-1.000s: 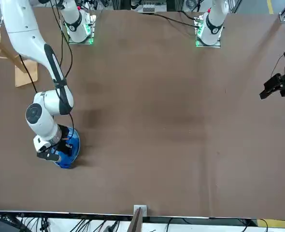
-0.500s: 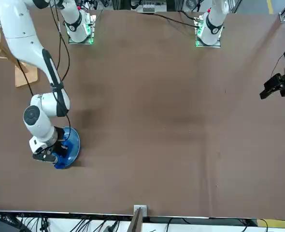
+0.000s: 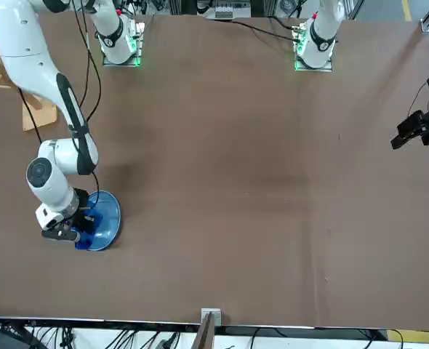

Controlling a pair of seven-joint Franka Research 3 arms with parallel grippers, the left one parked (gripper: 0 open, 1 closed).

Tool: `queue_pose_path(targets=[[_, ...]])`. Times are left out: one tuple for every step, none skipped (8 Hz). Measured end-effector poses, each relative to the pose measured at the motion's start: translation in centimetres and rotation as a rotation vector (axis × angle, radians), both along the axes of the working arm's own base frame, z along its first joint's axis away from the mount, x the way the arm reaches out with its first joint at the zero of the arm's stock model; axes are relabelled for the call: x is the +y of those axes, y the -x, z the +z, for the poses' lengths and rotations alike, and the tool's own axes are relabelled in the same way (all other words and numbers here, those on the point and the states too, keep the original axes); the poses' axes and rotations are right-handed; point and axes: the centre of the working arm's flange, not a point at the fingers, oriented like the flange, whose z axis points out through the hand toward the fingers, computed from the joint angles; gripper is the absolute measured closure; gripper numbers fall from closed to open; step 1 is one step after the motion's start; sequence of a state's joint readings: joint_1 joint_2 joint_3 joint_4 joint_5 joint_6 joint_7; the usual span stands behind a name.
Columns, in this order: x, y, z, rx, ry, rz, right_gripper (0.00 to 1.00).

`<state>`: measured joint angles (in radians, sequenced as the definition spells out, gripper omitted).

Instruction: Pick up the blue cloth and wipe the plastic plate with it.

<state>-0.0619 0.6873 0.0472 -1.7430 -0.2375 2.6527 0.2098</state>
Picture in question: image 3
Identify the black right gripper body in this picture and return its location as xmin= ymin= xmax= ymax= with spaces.
xmin=64 ymin=187 xmax=91 ymax=228

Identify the blue cloth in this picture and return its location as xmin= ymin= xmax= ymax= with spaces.
xmin=74 ymin=206 xmax=103 ymax=252

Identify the light blue plastic plate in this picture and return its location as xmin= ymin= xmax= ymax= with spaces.
xmin=74 ymin=190 xmax=122 ymax=252

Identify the wooden cup rack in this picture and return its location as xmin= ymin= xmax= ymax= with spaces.
xmin=0 ymin=43 xmax=58 ymax=132

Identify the black power supply box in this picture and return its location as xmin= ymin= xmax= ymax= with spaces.
xmin=0 ymin=326 xmax=39 ymax=349

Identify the black plug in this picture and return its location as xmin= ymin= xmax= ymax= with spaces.
xmin=156 ymin=332 xmax=181 ymax=349

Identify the grey power strip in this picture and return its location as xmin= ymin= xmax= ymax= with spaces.
xmin=214 ymin=3 xmax=236 ymax=20

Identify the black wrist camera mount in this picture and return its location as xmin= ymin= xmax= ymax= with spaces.
xmin=41 ymin=220 xmax=81 ymax=244

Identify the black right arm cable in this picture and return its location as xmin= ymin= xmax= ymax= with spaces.
xmin=71 ymin=0 xmax=103 ymax=210

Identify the aluminium camera post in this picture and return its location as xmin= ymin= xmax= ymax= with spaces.
xmin=192 ymin=308 xmax=223 ymax=349

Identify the black cable to arm base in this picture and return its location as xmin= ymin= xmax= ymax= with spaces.
xmin=214 ymin=17 xmax=302 ymax=41

